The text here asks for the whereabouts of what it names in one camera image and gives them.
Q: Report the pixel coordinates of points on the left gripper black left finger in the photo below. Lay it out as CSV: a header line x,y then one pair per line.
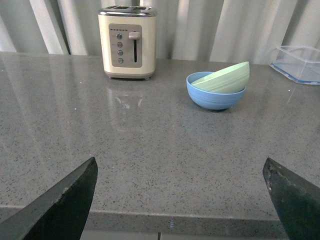
x,y
58,214

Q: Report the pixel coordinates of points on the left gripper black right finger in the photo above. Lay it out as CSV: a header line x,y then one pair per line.
x,y
296,201

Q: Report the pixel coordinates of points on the blue bowl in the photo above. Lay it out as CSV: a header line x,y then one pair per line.
x,y
211,100

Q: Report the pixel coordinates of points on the green bowl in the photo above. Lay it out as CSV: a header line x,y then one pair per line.
x,y
228,80

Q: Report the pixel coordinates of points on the clear plastic container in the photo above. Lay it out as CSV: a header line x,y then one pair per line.
x,y
300,64

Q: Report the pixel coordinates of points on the cream two-slot toaster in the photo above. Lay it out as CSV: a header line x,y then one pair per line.
x,y
128,41

